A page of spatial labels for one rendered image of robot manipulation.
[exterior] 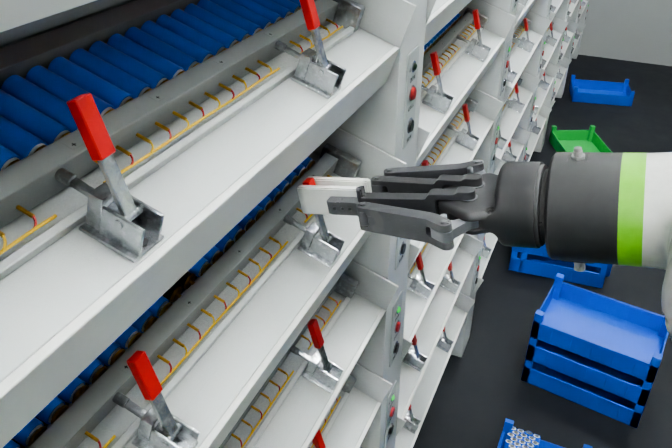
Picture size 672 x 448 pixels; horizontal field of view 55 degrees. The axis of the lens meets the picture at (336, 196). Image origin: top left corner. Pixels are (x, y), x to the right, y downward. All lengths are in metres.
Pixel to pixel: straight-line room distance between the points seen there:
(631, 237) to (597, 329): 1.34
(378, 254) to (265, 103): 0.38
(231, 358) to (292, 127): 0.21
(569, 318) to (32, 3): 1.70
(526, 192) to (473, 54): 0.76
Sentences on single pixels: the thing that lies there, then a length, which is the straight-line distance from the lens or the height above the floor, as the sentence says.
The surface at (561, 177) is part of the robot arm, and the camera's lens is 0.54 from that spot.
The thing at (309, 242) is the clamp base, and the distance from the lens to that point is 0.68.
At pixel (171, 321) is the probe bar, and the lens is 0.56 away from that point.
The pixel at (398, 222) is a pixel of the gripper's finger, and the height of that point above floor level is 1.03.
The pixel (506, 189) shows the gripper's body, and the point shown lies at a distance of 0.55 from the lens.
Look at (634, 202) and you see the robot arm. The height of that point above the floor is 1.09.
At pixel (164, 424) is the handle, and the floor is 0.96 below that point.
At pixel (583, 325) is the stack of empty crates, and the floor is 0.16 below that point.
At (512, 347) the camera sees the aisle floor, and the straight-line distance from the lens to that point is 1.99.
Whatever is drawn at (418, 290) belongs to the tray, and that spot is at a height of 0.56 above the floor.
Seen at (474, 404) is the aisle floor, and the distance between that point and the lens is 1.81.
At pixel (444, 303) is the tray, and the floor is 0.37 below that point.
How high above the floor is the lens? 1.34
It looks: 31 degrees down
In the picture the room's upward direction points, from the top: straight up
